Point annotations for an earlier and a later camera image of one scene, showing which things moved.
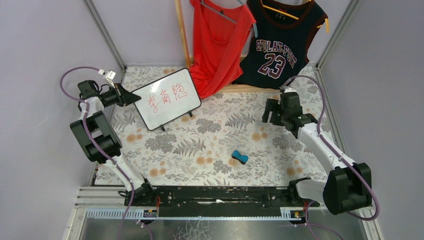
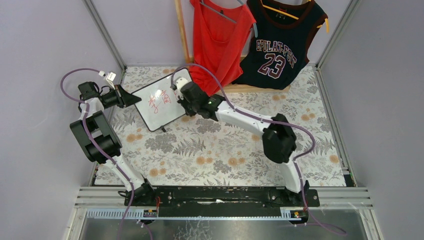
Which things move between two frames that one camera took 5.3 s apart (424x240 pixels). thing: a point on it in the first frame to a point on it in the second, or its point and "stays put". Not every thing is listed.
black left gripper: (121, 96) stays put
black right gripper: (274, 112) to (185, 103)
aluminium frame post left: (93, 12) stays put
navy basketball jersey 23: (278, 53) stays put
